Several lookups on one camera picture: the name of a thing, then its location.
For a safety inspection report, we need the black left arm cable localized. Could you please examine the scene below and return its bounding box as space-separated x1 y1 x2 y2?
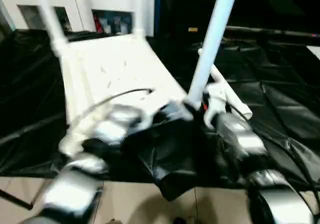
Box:
67 88 155 135

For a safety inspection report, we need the red item behind glass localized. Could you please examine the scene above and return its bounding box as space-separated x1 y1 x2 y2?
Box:
94 15 103 32

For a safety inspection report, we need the black mat cover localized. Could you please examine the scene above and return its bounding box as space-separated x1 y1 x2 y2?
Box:
0 28 320 202

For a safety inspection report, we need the long black rod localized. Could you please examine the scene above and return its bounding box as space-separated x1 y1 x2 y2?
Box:
224 26 320 38

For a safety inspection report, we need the white plastic table leg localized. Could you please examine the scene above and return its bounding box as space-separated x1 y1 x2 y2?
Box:
186 0 241 107
32 0 71 54
131 0 148 41
198 48 254 120

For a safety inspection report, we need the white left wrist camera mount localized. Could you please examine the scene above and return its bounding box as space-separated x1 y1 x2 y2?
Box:
134 106 156 130

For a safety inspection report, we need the white plastic table top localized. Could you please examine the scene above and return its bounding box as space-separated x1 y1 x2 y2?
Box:
58 33 195 157

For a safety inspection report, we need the white flat board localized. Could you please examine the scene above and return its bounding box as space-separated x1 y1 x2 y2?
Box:
306 45 320 60

